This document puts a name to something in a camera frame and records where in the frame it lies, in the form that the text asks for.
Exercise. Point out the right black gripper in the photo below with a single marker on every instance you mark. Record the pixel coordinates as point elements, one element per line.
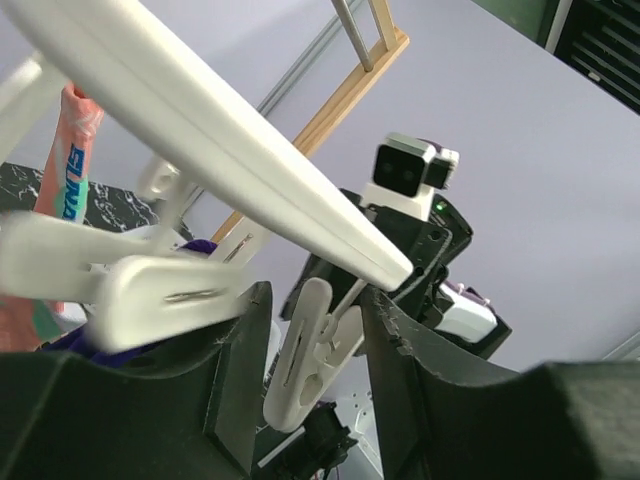
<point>400,260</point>

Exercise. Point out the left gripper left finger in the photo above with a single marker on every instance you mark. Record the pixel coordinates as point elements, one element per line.
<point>186,410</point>

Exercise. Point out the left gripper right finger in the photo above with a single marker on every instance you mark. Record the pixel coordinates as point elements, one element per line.
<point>443,413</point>

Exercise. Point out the purple sock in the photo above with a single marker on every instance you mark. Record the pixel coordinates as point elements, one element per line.
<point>76,342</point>

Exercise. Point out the white plastic clip hanger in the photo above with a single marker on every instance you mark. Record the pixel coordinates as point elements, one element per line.
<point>155,86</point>

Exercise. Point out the pink patterned sock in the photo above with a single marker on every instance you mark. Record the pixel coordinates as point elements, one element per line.
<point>26,323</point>

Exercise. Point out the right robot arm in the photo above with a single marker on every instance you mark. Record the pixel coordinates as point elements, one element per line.
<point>461,315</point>

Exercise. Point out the metal rack rod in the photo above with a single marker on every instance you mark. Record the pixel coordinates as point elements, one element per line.
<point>348,22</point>

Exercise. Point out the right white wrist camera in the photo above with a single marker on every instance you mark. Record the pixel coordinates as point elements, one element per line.
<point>407,172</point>

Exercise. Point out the wooden clothes rack frame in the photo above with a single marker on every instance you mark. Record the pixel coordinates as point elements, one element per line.
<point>390,45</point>

